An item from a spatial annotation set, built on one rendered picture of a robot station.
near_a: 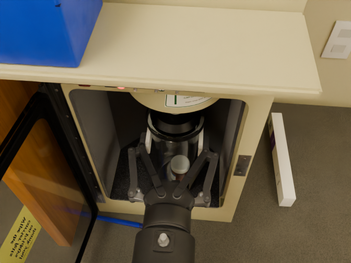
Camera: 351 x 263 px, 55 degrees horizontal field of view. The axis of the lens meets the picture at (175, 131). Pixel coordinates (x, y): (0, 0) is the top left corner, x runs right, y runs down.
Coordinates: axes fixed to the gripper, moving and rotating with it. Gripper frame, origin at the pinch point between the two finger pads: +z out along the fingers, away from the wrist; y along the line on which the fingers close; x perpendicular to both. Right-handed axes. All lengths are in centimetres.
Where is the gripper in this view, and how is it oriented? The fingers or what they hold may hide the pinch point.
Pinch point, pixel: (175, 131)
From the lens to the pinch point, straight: 64.2
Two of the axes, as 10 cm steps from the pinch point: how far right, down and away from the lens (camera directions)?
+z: 0.7, -7.9, 6.1
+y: -10.0, -0.6, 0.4
